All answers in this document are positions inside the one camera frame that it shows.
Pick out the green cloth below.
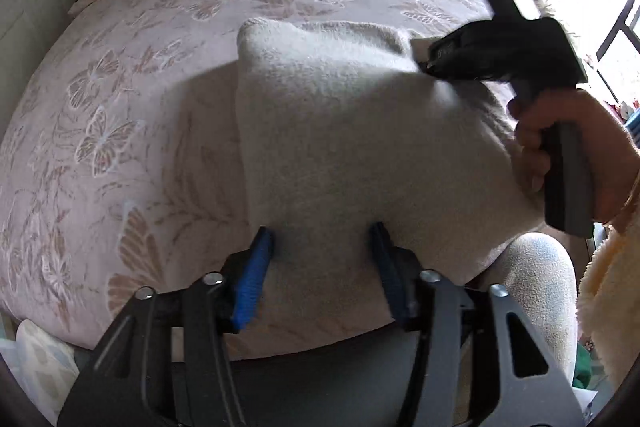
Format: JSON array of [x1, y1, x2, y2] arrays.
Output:
[[574, 344, 608, 390]]

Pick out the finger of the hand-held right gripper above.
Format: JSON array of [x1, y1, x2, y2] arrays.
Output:
[[417, 26, 482, 81]]

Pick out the person's right hand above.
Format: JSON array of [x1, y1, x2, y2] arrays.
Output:
[[506, 88, 640, 224]]

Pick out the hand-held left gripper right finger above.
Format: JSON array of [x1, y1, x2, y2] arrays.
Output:
[[369, 222, 586, 427]]

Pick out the person's leg grey fleece pants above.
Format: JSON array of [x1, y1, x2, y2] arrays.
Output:
[[467, 232, 582, 395]]

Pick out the gold bracelet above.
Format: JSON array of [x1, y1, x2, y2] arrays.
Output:
[[602, 174, 640, 229]]

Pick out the person's right forearm cream sleeve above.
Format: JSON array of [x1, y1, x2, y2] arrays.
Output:
[[575, 202, 640, 400]]

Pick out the pink butterfly print blanket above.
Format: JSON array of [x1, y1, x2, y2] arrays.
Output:
[[0, 0, 553, 362]]

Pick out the cream knit sweater black hearts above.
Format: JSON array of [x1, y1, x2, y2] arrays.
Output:
[[235, 19, 553, 328]]

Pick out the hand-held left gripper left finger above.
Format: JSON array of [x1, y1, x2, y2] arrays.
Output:
[[56, 227, 276, 427]]

